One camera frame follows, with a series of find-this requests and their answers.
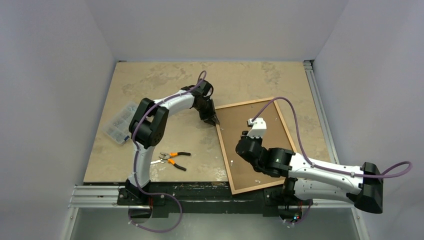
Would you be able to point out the wooden picture frame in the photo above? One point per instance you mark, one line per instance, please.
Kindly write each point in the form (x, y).
(233, 120)

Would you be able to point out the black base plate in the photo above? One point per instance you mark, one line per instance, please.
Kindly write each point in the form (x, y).
(159, 199)

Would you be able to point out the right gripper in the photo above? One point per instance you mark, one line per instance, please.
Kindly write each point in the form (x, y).
(245, 136)

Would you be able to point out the clear plastic organizer box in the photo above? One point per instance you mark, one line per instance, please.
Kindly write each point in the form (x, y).
(117, 128)

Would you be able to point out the aluminium rail frame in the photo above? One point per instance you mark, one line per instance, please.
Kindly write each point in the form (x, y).
(99, 218)

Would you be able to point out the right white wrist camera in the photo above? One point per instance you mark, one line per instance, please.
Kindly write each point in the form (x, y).
(257, 127)

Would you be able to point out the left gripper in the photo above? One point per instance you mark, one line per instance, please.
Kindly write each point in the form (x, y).
(213, 120)

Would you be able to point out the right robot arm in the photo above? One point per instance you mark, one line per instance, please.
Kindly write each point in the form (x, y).
(307, 178)

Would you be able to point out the small silver wrench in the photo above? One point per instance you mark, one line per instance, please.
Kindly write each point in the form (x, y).
(158, 161)

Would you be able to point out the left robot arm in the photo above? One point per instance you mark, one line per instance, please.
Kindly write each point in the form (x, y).
(148, 125)

